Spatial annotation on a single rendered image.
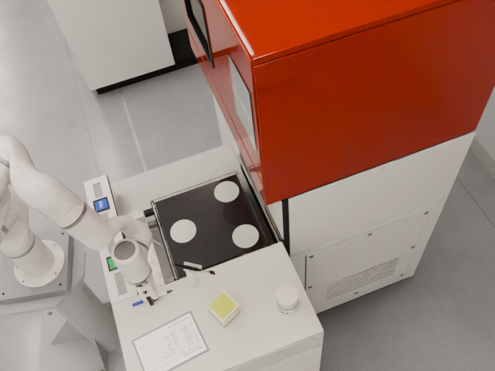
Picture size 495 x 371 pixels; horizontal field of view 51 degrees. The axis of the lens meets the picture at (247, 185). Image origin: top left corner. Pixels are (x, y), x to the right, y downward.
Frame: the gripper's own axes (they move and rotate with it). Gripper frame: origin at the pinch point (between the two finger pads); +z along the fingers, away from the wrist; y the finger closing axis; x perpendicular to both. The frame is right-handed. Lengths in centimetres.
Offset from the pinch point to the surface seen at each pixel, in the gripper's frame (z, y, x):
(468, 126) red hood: -28, 2, -114
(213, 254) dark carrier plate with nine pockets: 8.4, 11.3, -24.3
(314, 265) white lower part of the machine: 32, 4, -61
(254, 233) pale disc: 8.3, 13.4, -41.2
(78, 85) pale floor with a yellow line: 92, 230, 22
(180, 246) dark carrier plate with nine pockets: 8.1, 19.3, -13.8
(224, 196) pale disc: 7.7, 33.4, -36.1
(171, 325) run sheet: 2.2, -11.6, -3.3
